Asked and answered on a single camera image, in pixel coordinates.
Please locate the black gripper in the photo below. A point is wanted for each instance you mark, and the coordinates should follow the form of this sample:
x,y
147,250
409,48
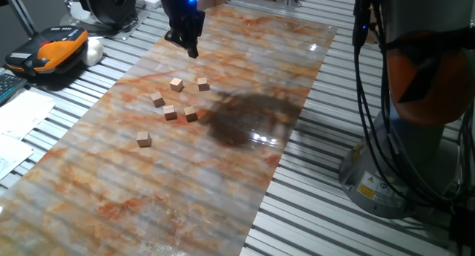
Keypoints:
x,y
182,15

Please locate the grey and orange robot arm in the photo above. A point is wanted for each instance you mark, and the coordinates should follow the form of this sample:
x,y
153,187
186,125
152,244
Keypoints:
x,y
419,11

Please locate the white power strip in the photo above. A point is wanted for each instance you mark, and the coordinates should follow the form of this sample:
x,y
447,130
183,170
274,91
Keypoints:
x,y
152,0

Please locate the black round drum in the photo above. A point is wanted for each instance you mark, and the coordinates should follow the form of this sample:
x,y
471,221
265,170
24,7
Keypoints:
x,y
107,3

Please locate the white rounded object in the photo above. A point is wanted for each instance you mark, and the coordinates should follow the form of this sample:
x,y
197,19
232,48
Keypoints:
x,y
92,51

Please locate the orange and black teach pendant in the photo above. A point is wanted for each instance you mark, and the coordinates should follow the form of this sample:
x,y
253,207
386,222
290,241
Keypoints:
x,y
55,48

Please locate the orange marble pattern sheet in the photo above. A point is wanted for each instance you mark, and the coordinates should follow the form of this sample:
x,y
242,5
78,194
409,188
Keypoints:
x,y
148,193

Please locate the grey aluminium bar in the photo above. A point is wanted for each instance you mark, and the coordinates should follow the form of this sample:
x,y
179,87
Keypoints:
x,y
20,13

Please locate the blank white paper sheet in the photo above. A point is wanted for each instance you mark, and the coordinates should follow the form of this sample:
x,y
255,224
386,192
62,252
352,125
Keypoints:
x,y
22,113

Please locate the black keyboard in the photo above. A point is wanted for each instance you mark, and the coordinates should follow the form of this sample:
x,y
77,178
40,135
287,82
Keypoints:
x,y
9,86

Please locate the white paper with print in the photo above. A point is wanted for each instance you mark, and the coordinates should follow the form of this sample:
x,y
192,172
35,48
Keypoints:
x,y
13,156

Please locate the grey metal base plate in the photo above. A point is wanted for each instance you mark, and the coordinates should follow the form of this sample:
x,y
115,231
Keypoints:
x,y
111,30

